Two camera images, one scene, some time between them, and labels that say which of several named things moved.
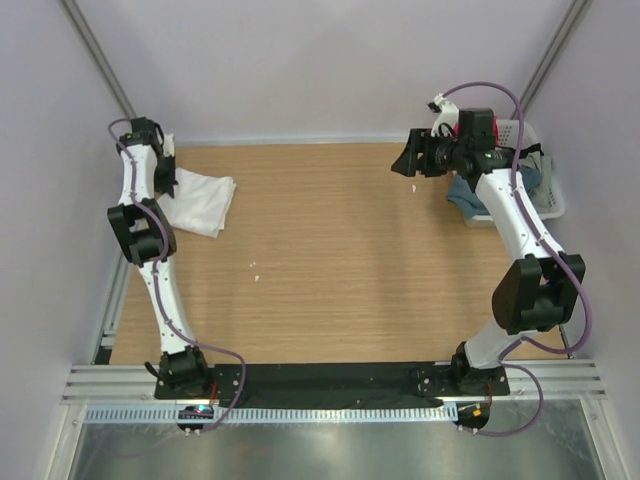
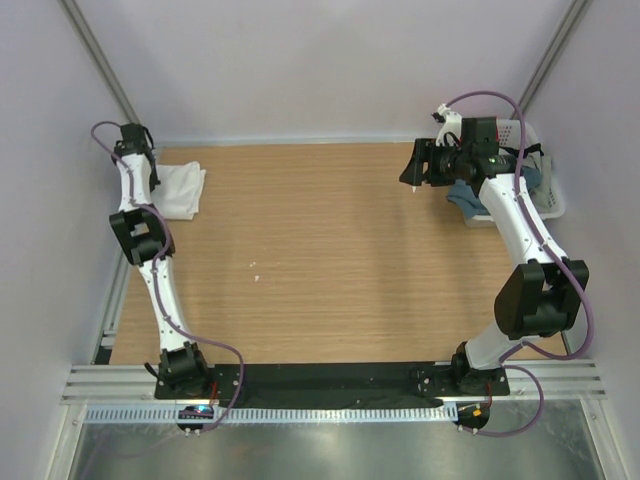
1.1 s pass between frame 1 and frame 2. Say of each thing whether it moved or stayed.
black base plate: stayed
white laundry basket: stayed
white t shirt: moved
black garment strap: stayed
